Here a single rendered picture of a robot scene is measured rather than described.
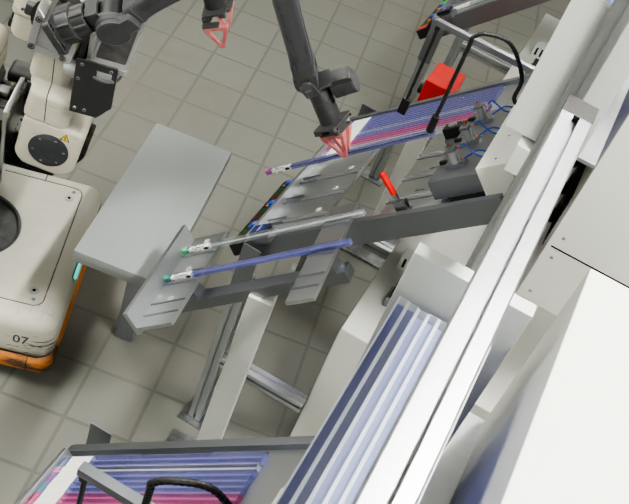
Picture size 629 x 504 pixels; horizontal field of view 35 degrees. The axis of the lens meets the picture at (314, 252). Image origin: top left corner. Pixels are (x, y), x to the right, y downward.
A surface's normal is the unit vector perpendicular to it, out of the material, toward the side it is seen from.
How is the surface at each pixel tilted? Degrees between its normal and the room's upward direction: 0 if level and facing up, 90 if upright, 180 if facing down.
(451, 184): 90
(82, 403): 0
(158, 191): 0
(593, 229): 90
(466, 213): 90
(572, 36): 90
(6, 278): 0
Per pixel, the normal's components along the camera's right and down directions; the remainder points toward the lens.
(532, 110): -0.41, 0.55
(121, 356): 0.28, -0.68
